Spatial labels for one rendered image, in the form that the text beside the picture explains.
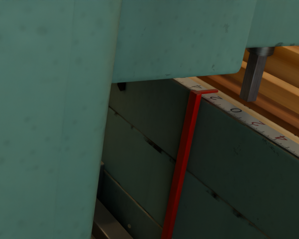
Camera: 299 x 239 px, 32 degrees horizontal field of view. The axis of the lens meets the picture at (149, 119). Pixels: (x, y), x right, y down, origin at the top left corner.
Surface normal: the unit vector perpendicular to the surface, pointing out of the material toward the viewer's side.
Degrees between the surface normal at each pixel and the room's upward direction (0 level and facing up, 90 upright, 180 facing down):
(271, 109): 0
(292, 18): 90
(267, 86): 90
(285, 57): 90
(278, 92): 90
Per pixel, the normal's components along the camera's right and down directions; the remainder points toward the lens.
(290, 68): -0.83, 0.11
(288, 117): 0.15, -0.90
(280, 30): 0.55, 0.42
